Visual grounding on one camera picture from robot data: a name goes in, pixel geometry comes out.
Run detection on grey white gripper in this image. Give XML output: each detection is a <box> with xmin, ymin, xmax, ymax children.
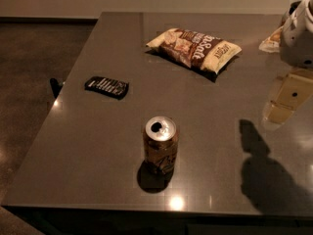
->
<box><xmin>261</xmin><ymin>21</ymin><xmax>313</xmax><ymax>131</ymax></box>

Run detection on black rxbar chocolate bar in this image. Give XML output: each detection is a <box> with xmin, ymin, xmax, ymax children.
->
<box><xmin>84</xmin><ymin>76</ymin><xmax>129</xmax><ymax>100</ymax></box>

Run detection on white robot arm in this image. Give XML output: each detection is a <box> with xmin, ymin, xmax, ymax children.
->
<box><xmin>259</xmin><ymin>0</ymin><xmax>313</xmax><ymax>129</ymax></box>

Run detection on brown chip bag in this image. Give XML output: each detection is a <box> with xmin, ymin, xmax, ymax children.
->
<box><xmin>147</xmin><ymin>28</ymin><xmax>242</xmax><ymax>73</ymax></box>

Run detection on white snack packet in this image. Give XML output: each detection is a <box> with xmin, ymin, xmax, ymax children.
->
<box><xmin>259</xmin><ymin>26</ymin><xmax>283</xmax><ymax>53</ymax></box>

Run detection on orange soda can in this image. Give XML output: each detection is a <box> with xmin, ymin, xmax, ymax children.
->
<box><xmin>143</xmin><ymin>117</ymin><xmax>179</xmax><ymax>175</ymax></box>

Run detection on small black object on floor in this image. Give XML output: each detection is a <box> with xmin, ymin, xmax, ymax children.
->
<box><xmin>50</xmin><ymin>78</ymin><xmax>65</xmax><ymax>99</ymax></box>

